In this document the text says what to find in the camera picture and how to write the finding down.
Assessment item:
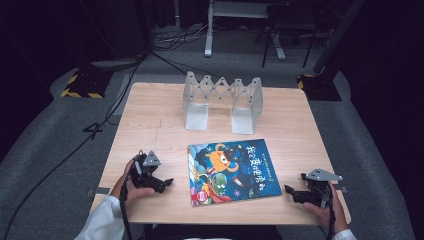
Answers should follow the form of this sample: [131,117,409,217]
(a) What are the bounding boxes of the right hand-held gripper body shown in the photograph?
[293,167,344,210]

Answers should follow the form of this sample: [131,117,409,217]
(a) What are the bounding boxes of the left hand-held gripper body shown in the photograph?
[130,150,163,190]

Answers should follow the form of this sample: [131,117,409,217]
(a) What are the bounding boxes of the person's left hand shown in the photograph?
[110,159,156,205]

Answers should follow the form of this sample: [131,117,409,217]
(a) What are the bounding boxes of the person's right hand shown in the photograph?
[302,181,350,235]

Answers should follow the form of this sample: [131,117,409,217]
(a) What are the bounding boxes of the grey tape strip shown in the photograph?
[86,186,111,197]

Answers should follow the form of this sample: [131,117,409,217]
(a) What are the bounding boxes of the blue cartoon picture book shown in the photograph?
[186,138,283,208]

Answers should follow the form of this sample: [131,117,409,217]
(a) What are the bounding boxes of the white expandable book stand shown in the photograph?
[181,70,265,136]

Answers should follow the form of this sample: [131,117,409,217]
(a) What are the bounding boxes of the black yellow striped stand base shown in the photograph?
[60,67,114,100]
[296,73,343,102]

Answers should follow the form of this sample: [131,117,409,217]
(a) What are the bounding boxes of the dark slanted stand pole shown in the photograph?
[312,0,368,76]

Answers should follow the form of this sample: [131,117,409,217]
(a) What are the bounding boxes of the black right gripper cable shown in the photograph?
[318,184,337,240]

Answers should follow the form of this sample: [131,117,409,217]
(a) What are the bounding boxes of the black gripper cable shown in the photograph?
[119,159,143,240]
[318,184,337,240]

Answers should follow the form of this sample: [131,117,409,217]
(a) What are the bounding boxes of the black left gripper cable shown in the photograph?
[119,159,143,240]

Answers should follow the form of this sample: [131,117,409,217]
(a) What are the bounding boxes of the long black floor cable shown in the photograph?
[1,54,146,240]

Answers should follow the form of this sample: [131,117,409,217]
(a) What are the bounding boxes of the bundle of floor cables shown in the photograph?
[153,23,209,52]

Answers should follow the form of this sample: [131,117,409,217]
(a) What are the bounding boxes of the white metal desk frame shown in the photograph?
[203,0,288,62]

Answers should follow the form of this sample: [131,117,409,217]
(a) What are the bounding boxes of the black metal chair frame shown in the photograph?
[254,2,318,69]

